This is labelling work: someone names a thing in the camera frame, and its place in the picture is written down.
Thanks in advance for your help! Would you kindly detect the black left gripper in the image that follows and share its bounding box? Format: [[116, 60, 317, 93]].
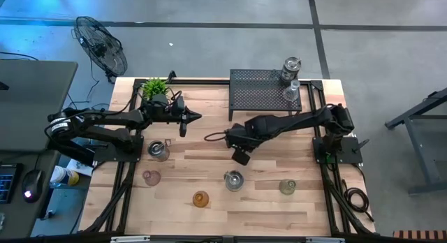
[[153, 95, 203, 138]]

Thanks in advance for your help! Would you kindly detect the silver tin candle pale label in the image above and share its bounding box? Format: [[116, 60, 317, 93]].
[[223, 170, 245, 193]]

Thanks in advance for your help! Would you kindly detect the green glass candle holder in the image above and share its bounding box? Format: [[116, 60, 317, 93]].
[[279, 178, 298, 196]]

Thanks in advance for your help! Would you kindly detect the amber ribbed glass candle holder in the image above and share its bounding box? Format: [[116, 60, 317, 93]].
[[192, 190, 210, 208]]

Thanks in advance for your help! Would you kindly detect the clear glass candle holder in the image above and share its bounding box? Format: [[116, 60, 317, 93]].
[[282, 79, 301, 102]]

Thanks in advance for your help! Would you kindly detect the silver tin candle dark label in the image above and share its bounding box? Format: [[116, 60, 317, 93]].
[[280, 56, 302, 84]]

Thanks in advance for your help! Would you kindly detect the pink glass candle holder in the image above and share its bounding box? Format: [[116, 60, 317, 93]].
[[142, 170, 162, 187]]

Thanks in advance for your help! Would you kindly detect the green artificial potted plant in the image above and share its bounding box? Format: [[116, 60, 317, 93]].
[[141, 77, 171, 106]]

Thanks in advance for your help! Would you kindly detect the black perforated metal rack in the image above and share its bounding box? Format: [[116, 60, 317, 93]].
[[228, 68, 303, 122]]

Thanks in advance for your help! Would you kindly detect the black floor fan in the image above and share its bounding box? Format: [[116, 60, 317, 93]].
[[72, 15, 129, 84]]

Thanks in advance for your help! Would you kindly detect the white paper sheet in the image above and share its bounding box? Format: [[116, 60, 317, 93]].
[[65, 158, 94, 177]]

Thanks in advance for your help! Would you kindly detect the white yellow plastic container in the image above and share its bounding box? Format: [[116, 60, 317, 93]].
[[50, 165, 81, 187]]

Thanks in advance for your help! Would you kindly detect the grey desk top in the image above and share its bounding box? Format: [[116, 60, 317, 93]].
[[0, 59, 79, 153]]

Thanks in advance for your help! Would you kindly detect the black computer mouse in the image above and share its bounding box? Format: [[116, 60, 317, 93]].
[[21, 168, 46, 204]]

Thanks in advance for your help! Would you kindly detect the black keyboard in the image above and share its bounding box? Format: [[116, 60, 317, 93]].
[[0, 162, 20, 205]]

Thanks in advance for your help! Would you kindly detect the dark grey desk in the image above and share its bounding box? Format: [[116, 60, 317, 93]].
[[0, 150, 61, 240]]

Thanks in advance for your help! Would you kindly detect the orange black striped object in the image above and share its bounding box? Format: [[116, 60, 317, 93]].
[[392, 230, 447, 241]]

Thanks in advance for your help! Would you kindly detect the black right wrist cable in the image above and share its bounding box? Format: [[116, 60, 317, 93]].
[[203, 131, 228, 142]]

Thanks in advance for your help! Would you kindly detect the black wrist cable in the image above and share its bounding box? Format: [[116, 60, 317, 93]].
[[163, 90, 184, 106], [203, 131, 228, 142]]

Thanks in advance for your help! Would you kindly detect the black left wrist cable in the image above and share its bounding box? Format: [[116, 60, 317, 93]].
[[163, 90, 184, 106]]

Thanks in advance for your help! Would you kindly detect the black aluminium table frame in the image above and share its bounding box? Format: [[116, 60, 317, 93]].
[[79, 77, 377, 237]]

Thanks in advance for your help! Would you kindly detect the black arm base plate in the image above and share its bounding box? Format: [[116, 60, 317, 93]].
[[93, 135, 145, 164], [312, 135, 364, 165]]

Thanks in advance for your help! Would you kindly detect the black clamp handle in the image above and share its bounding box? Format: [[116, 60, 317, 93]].
[[351, 138, 371, 154]]

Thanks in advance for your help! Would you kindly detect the coiled black cable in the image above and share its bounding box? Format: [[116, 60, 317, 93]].
[[341, 178, 375, 223]]

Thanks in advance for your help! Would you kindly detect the silver metal bracket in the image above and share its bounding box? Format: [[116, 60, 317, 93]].
[[110, 235, 152, 243], [305, 237, 346, 243]]

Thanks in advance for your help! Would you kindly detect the dark grey table frame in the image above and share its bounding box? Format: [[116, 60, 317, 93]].
[[383, 86, 447, 196]]

